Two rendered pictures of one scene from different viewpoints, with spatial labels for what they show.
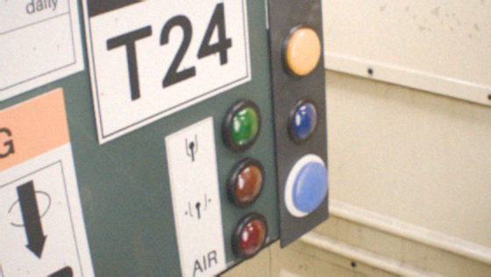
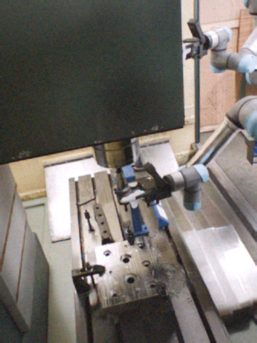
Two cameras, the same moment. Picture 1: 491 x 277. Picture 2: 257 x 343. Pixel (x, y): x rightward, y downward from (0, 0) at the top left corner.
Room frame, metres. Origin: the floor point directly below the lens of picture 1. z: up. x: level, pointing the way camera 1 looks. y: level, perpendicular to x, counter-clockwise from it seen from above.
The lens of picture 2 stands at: (-0.30, 1.01, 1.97)
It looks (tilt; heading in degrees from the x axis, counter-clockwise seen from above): 34 degrees down; 311
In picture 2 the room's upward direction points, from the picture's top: 9 degrees counter-clockwise
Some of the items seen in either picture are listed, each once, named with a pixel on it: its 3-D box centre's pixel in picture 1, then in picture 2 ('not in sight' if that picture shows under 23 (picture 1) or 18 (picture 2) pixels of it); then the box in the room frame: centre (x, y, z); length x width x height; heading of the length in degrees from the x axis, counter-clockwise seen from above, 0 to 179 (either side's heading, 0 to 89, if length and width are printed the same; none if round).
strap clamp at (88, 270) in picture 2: not in sight; (89, 275); (0.40, 0.53, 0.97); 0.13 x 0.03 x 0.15; 47
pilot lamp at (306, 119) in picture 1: (303, 120); not in sight; (0.42, -0.03, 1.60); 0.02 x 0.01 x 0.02; 137
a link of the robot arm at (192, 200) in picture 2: not in sight; (191, 194); (0.20, 0.07, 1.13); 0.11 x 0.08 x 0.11; 129
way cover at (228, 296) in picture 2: not in sight; (205, 237); (0.22, -0.10, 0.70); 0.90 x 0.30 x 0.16; 137
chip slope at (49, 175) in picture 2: not in sight; (117, 196); (0.82, -0.12, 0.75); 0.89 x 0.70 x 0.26; 47
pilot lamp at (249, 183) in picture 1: (247, 183); not in sight; (0.38, 0.00, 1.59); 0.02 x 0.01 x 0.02; 137
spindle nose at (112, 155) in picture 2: not in sight; (114, 141); (0.34, 0.33, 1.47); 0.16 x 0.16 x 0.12
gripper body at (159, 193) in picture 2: not in sight; (155, 189); (0.27, 0.22, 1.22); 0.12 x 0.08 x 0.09; 57
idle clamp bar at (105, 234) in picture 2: not in sight; (102, 223); (0.58, 0.26, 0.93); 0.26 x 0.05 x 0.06; 142
